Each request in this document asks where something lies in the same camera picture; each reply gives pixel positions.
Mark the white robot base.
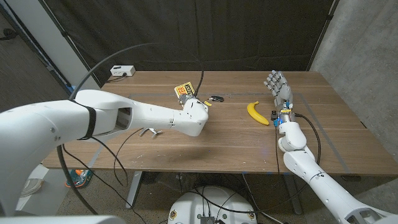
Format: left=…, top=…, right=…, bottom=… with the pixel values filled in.
left=167, top=185, right=258, bottom=224

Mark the grey table leg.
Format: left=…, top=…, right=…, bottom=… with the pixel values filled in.
left=126, top=170, right=143, bottom=208
left=283, top=174, right=303, bottom=215

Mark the black door handle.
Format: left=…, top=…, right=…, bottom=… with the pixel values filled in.
left=0, top=27, right=18, bottom=40

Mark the black backdrop curtain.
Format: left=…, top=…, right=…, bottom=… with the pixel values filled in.
left=39, top=0, right=338, bottom=87

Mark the white power outlet box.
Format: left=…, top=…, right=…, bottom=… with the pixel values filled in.
left=109, top=65, right=136, bottom=77

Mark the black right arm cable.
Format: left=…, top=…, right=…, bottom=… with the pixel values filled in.
left=294, top=113, right=322, bottom=166

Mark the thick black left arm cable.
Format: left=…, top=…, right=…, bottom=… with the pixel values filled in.
left=55, top=42, right=205, bottom=215

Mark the yellow toy banana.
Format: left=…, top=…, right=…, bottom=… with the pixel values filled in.
left=246, top=101, right=270, bottom=126

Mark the white sneaker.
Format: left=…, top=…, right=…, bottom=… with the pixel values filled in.
left=19, top=177, right=44, bottom=197

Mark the teal orange sneaker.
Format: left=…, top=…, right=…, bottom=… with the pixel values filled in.
left=65, top=169, right=93, bottom=188

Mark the yellow new driver bumper sticker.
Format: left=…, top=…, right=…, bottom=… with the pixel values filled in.
left=174, top=82, right=196, bottom=99

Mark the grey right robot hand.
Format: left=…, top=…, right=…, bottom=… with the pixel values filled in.
left=263, top=70, right=294, bottom=111

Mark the white toy plane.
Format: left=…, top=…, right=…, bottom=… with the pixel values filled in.
left=139, top=127, right=164, bottom=139

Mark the black backdrop stand pole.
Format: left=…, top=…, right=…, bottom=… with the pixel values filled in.
left=307, top=0, right=340, bottom=71
left=39, top=0, right=103, bottom=87

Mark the black outlet box cable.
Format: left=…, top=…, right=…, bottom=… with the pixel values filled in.
left=105, top=72, right=127, bottom=83

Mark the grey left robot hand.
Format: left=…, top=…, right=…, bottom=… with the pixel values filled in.
left=177, top=94, right=195, bottom=108

